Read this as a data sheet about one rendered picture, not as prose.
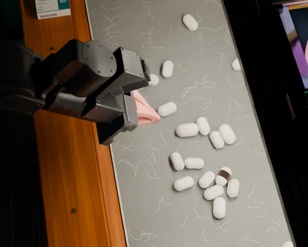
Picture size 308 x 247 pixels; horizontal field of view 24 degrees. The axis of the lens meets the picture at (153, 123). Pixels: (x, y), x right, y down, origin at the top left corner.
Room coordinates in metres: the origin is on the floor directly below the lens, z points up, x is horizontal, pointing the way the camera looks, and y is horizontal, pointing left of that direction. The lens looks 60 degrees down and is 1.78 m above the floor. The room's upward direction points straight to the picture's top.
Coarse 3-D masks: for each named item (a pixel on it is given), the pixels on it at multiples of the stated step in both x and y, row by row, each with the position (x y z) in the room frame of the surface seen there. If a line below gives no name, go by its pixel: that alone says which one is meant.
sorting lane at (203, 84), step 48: (96, 0) 0.88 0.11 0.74; (144, 0) 0.88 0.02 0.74; (192, 0) 0.88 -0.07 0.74; (144, 48) 0.77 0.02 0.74; (192, 48) 0.77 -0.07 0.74; (144, 96) 0.67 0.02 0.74; (192, 96) 0.67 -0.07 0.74; (240, 96) 0.67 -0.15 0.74; (144, 144) 0.57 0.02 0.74; (192, 144) 0.57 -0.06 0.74; (240, 144) 0.57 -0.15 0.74; (144, 192) 0.48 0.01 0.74; (192, 192) 0.48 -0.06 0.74; (240, 192) 0.48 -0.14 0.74; (144, 240) 0.40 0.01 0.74; (192, 240) 0.40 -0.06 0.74; (240, 240) 0.40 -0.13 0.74; (288, 240) 0.40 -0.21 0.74
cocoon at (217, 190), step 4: (212, 188) 0.48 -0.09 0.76; (216, 188) 0.48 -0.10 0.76; (220, 188) 0.48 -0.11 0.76; (204, 192) 0.48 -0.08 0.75; (208, 192) 0.47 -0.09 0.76; (212, 192) 0.47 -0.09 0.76; (216, 192) 0.47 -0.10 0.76; (220, 192) 0.48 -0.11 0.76; (204, 196) 0.47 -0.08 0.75; (208, 196) 0.47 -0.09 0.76; (212, 196) 0.47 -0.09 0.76; (216, 196) 0.47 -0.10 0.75
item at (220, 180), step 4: (224, 168) 0.52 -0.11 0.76; (228, 168) 0.52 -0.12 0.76; (228, 172) 0.51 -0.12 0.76; (216, 176) 0.50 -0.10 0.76; (220, 176) 0.50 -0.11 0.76; (216, 180) 0.50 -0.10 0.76; (220, 180) 0.49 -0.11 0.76; (224, 180) 0.50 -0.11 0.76; (220, 184) 0.49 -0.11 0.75; (224, 184) 0.49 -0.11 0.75
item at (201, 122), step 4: (200, 120) 0.61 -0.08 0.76; (204, 120) 0.61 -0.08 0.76; (200, 124) 0.60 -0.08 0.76; (204, 124) 0.60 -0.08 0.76; (208, 124) 0.60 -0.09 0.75; (200, 128) 0.59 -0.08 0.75; (204, 128) 0.59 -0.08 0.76; (208, 128) 0.59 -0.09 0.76; (200, 132) 0.59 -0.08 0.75; (204, 132) 0.59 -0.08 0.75; (208, 132) 0.59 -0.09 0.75
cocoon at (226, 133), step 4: (224, 124) 0.60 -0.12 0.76; (220, 128) 0.59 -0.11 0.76; (224, 128) 0.59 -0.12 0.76; (228, 128) 0.59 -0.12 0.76; (220, 132) 0.59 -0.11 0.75; (224, 132) 0.58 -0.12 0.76; (228, 132) 0.58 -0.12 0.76; (232, 132) 0.58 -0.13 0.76; (224, 136) 0.58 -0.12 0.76; (228, 136) 0.57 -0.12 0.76; (232, 136) 0.57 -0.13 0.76; (224, 140) 0.57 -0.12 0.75; (228, 140) 0.57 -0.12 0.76; (232, 140) 0.57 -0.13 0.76
